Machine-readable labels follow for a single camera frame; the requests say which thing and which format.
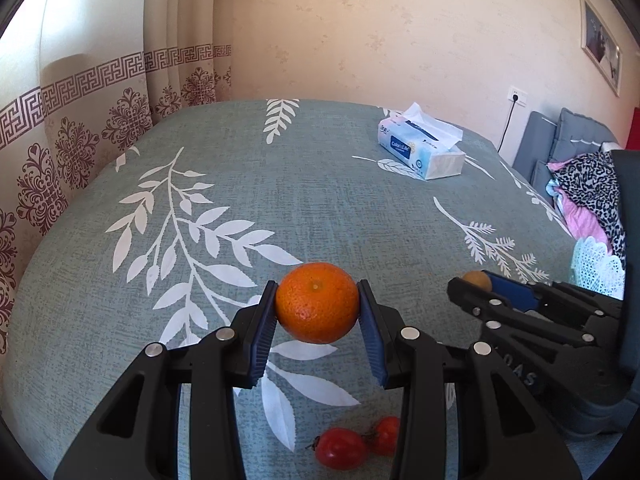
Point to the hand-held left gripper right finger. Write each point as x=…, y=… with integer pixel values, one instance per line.
x=371, y=335

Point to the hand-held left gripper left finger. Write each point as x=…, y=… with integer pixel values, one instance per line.
x=264, y=335

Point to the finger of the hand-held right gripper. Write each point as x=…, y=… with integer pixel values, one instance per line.
x=515, y=296
x=480, y=305

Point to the small yellowish brown fruit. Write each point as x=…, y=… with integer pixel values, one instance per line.
x=477, y=280

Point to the rough-skinned orange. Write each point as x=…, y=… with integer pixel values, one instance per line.
x=317, y=305

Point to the light blue lace-edged basket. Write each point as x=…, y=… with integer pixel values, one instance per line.
x=597, y=270

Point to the pink cloth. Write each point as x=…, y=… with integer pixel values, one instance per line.
x=582, y=222

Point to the small red tomato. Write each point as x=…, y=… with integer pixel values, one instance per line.
x=386, y=435

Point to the large red tomato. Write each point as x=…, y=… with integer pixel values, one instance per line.
x=342, y=449

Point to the leopard print cloth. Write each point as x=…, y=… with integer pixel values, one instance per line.
x=595, y=190

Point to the grey leaf-print tablecloth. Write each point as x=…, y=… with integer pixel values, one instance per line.
x=325, y=200

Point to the blue white tissue box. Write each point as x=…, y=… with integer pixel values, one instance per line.
x=420, y=147

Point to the red object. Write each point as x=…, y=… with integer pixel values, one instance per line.
x=633, y=127

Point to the beige patterned curtain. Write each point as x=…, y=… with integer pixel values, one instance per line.
x=75, y=110

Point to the white wall socket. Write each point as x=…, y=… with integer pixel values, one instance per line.
x=517, y=96

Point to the framed wall picture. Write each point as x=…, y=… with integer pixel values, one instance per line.
x=600, y=42

